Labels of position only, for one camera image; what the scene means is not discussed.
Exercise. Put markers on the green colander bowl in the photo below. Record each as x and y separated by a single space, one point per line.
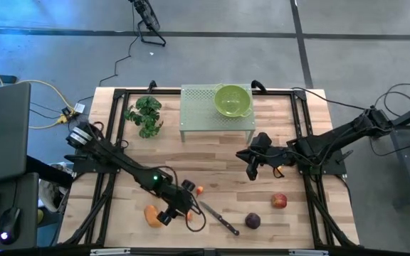
232 100

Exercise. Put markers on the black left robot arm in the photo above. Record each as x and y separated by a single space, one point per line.
119 160

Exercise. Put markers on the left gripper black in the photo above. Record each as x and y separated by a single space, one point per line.
178 202

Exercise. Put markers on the pale green perforated shelf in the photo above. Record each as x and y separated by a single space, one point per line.
198 113

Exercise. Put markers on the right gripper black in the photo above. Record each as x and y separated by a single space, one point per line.
265 156

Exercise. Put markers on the yellow-green ball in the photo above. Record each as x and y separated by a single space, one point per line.
40 216

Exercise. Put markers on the black floor fan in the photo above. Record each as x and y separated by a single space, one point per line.
148 16

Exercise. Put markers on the green plant in white pot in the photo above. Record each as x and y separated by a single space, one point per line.
148 117

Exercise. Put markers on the white plastic bag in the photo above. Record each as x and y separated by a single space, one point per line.
50 192

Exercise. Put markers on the white paper tag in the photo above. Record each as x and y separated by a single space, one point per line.
79 107

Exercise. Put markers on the dark purple plum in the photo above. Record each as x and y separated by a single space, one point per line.
252 220

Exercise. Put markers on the dark grey computer desk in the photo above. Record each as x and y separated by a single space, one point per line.
27 213

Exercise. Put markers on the red apple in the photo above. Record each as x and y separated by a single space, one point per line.
279 201

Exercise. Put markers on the grey monitor back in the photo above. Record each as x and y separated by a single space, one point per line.
2 131

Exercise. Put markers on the yellow power plug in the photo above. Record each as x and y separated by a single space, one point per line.
66 114

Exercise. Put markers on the silver metal bracket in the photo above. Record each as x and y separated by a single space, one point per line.
308 252
109 252

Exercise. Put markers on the black computer mouse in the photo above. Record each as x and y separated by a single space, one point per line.
9 224

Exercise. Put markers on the dark desk frame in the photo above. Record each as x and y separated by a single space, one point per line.
403 160

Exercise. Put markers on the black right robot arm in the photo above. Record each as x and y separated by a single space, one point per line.
333 138

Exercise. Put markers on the orange sweet potato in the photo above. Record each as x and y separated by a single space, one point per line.
152 215

